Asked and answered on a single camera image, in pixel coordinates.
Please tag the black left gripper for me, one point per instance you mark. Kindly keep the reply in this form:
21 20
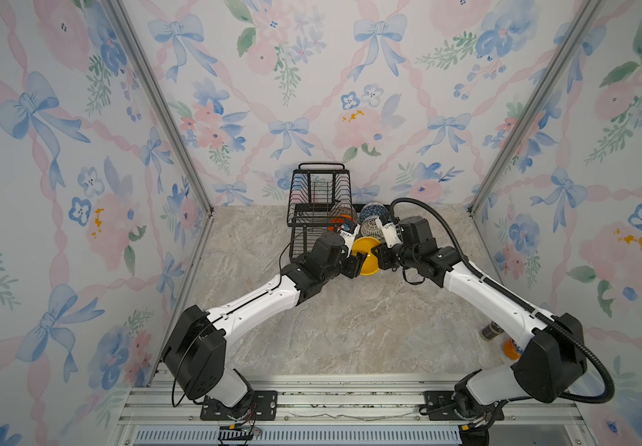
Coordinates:
354 265

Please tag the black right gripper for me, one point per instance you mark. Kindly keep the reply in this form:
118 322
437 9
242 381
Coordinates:
381 252

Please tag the yellow plastic bowl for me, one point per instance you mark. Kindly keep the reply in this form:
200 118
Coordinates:
363 247

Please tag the blue triangle patterned bowl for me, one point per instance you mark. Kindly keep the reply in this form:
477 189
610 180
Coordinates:
371 210

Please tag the brown floral patterned bowl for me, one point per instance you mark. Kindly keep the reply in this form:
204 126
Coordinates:
343 210

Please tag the white lattice patterned bowl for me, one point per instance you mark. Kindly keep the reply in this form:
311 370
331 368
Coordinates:
370 228

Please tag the orange plastic bowl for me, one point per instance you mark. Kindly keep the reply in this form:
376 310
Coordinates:
335 226

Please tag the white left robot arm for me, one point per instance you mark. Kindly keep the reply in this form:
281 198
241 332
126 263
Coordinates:
195 352

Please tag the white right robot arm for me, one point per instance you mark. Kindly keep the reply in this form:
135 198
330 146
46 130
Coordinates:
549 364

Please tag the dark spice jar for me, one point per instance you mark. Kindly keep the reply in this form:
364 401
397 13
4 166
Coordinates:
491 331

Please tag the black wire dish rack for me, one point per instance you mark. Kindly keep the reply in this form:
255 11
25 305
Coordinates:
313 188

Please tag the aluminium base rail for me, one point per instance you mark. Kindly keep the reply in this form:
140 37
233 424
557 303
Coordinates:
343 410

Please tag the aluminium frame post right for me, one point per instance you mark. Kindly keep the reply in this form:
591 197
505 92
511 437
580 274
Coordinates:
575 34

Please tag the aluminium frame post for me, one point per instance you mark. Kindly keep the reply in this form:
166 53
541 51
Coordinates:
131 43
575 34

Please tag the aluminium frame post left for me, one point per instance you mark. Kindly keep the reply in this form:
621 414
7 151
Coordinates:
131 43

